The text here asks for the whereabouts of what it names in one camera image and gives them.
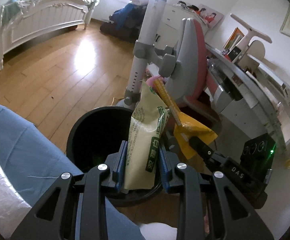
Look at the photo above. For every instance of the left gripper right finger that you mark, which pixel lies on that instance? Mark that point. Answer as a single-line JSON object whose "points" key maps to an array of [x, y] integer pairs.
{"points": [[211, 206]]}

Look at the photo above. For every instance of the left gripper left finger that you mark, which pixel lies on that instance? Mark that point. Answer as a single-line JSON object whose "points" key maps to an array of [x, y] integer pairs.
{"points": [[74, 206]]}

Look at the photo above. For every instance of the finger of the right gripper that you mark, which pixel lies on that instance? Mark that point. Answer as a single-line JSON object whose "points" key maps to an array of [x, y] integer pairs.
{"points": [[199, 146]]}

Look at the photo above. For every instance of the yellow orange snack bag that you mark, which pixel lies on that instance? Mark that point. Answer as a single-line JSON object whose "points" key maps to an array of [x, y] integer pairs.
{"points": [[187, 127]]}

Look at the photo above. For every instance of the cream green snack bag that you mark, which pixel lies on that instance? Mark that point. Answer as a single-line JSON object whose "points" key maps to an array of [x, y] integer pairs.
{"points": [[147, 124]]}

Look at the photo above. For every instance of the black trash bin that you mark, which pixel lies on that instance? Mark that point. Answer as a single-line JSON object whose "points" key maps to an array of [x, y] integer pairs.
{"points": [[101, 137]]}

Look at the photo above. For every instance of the blue tablecloth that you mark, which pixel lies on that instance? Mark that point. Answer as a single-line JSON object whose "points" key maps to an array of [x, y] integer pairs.
{"points": [[29, 165]]}

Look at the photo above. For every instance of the grey red desk chair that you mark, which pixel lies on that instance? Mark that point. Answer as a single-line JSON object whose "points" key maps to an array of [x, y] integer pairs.
{"points": [[186, 71]]}

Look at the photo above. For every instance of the white study desk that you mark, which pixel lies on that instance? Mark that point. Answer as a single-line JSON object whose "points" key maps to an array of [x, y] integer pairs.
{"points": [[255, 104]]}

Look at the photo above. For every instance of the pink plush toy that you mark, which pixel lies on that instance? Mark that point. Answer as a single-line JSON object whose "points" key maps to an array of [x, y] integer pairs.
{"points": [[156, 85]]}

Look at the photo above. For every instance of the white low cabinet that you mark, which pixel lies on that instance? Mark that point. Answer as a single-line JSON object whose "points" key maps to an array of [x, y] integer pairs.
{"points": [[171, 23]]}

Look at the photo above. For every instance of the framed family photo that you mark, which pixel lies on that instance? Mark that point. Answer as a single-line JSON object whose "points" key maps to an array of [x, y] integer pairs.
{"points": [[208, 15]]}

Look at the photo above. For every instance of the white chair column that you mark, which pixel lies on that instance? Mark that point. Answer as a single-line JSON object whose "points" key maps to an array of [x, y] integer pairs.
{"points": [[143, 52]]}

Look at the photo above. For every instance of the pile of clothes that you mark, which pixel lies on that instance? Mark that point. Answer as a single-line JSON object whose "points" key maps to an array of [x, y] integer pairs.
{"points": [[126, 23]]}

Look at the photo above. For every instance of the white wooden bed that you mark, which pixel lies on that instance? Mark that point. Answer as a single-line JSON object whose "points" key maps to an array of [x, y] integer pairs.
{"points": [[39, 17]]}

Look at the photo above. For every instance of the green blanket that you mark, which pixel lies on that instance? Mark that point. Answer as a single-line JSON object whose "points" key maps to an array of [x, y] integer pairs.
{"points": [[7, 12]]}

